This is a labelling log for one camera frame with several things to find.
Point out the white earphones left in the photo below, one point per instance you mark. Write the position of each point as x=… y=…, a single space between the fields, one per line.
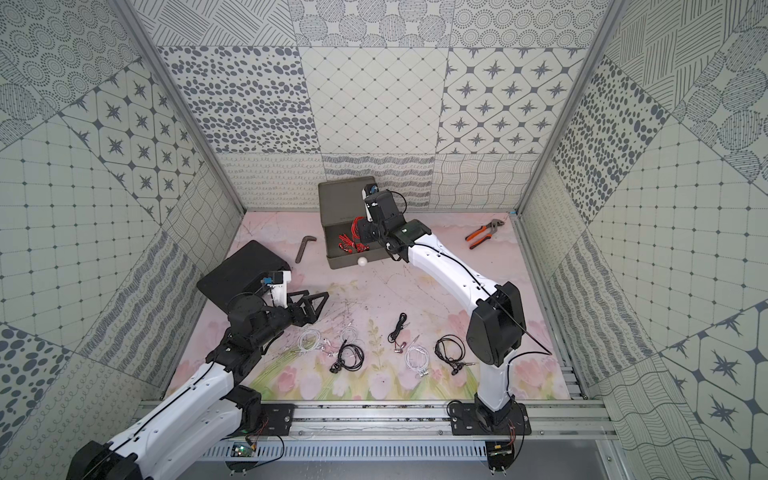
x=312 y=340

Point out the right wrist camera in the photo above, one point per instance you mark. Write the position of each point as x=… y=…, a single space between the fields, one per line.
x=370 y=193

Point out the dark grey hex wrench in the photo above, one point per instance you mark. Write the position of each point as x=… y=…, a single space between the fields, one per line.
x=306 y=240

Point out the white earphones middle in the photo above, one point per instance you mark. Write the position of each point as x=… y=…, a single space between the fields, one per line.
x=348 y=334

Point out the grey top drawer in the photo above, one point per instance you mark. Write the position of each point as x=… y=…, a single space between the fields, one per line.
x=338 y=259

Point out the black plastic tool case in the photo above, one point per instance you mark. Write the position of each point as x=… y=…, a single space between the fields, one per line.
x=240 y=273

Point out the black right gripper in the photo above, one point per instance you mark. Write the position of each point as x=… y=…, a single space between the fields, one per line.
x=364 y=231

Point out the yellow white drawer cabinet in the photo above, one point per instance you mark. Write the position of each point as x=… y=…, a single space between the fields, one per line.
x=341 y=201

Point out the red earphones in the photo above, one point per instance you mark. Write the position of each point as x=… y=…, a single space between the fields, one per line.
x=350 y=245
x=356 y=226

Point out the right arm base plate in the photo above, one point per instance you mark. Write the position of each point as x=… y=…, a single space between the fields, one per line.
x=475 y=418

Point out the black earphones right coil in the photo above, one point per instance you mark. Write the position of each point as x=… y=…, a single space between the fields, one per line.
x=451 y=350

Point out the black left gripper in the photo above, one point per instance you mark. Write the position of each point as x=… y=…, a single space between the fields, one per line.
x=294 y=308

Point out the black earphones left coil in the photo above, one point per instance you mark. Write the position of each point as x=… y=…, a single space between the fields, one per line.
x=350 y=357

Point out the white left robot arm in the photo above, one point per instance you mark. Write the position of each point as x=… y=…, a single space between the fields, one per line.
x=214 y=404

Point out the orange handled pliers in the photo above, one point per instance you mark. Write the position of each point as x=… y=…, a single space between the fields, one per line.
x=483 y=233

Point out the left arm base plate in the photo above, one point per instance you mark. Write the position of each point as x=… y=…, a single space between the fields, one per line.
x=271 y=419

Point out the white earphones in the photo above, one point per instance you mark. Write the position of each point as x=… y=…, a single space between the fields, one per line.
x=348 y=334
x=312 y=340
x=417 y=358

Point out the aluminium rail frame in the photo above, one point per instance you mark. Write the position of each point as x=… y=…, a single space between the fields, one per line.
x=420 y=430

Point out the white earphones right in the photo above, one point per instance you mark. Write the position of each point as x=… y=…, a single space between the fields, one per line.
x=417 y=358

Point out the black earphones coil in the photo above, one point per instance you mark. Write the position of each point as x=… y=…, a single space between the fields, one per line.
x=451 y=350
x=350 y=357

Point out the black earphones small bundle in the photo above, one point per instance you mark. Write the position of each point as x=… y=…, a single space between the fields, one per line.
x=400 y=325

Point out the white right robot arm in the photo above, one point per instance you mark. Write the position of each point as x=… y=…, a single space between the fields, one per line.
x=497 y=321

